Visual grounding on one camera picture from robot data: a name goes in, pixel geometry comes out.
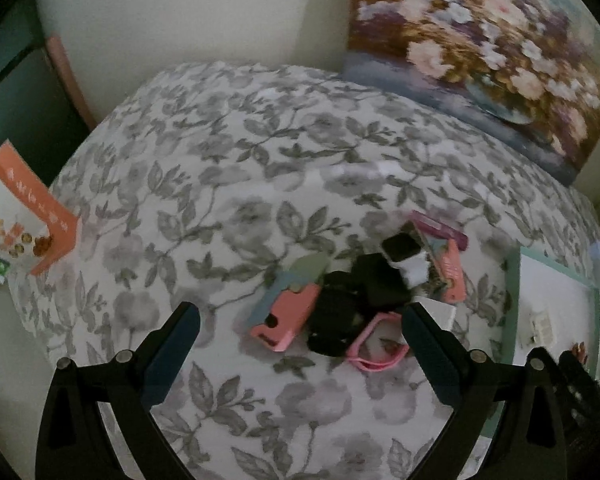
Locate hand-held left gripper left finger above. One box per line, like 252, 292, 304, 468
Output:
35, 302, 201, 480

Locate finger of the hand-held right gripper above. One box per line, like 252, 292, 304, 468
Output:
559, 352, 600, 438

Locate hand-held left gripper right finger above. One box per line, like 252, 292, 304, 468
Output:
401, 302, 569, 480

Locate pink plastic loop clip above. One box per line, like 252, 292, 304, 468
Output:
346, 311, 410, 374

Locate black charger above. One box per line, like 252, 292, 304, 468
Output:
352, 252, 412, 310

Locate teal box lid tray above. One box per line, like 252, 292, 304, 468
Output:
505, 247, 600, 463

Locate black plastic clip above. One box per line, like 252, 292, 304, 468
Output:
307, 271, 367, 359

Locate light blue plastic case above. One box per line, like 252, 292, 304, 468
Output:
245, 252, 331, 329

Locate pink plastic case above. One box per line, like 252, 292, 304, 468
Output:
250, 284, 324, 353

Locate pink and teal box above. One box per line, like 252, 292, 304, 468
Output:
419, 224, 464, 304

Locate smartwatch with white band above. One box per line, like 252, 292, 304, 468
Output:
381, 232, 432, 289

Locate purple tube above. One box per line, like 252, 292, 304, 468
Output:
409, 211, 469, 251

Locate grey floral bedspread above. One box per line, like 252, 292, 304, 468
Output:
7, 62, 600, 480

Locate orange and white box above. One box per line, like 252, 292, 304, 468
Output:
0, 141, 83, 277

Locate dark green cabinet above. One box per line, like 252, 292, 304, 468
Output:
0, 0, 92, 187

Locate floral painting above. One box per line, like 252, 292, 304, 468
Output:
341, 0, 600, 186

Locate pink wooden frame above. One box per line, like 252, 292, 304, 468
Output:
45, 34, 99, 132

